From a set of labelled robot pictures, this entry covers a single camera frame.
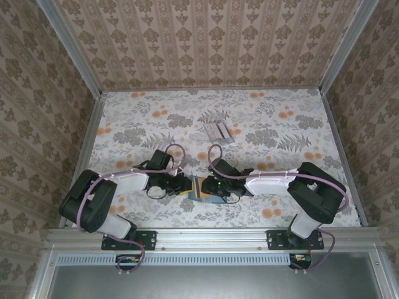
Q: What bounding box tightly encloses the blue card holder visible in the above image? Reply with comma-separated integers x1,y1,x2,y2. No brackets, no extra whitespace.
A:
186,176,229,205

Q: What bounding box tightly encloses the orange credit card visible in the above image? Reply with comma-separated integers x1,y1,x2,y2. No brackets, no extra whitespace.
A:
193,176,209,201

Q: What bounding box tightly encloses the clear acrylic card stand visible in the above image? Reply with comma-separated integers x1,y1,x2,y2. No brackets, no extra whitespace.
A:
202,121,236,145

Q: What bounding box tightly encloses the black base connector box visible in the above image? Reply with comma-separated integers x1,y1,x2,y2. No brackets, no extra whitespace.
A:
289,254,313,270
115,254,147,277

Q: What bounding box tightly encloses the grey metal panel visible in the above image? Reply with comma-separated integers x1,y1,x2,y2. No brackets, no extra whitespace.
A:
46,252,385,299

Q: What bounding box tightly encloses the thin black left gripper cable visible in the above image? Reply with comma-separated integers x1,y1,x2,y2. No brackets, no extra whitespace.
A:
145,185,169,201

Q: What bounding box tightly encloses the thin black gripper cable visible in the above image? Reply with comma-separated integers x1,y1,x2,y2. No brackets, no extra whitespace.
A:
223,192,248,204
145,185,169,201

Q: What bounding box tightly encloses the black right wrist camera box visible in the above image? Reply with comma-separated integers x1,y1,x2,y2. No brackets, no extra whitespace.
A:
208,158,241,180

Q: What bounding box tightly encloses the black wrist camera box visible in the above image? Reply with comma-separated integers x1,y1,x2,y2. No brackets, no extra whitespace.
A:
148,149,175,173
208,158,241,180

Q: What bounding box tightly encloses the thin black right gripper cable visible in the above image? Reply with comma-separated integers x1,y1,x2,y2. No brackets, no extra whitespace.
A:
223,192,248,204

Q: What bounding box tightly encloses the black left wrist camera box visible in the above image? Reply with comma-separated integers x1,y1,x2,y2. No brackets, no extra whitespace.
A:
148,149,175,173

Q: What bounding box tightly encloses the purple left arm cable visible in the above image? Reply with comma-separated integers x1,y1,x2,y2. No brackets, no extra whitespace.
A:
75,143,187,277

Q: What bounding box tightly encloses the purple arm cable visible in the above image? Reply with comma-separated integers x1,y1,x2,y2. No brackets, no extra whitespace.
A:
75,143,187,277
208,144,349,275

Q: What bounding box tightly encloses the aluminium frame long rail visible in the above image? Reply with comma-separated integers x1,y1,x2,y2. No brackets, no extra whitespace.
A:
46,226,383,250

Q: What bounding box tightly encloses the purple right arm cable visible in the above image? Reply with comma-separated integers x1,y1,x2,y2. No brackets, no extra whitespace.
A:
208,144,349,275

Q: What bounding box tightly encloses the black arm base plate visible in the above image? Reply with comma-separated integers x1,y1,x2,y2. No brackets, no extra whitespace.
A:
267,228,325,252
101,229,157,252

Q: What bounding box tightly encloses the white slotted cable duct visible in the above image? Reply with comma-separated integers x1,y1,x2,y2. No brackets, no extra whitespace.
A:
57,253,313,266

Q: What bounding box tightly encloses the aluminium frame side rail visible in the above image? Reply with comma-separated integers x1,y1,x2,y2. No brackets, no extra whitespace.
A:
58,92,107,229
320,90,369,228

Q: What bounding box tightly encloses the aluminium frame corner post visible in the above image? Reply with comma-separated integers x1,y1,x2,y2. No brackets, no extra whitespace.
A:
319,0,374,95
39,0,104,98

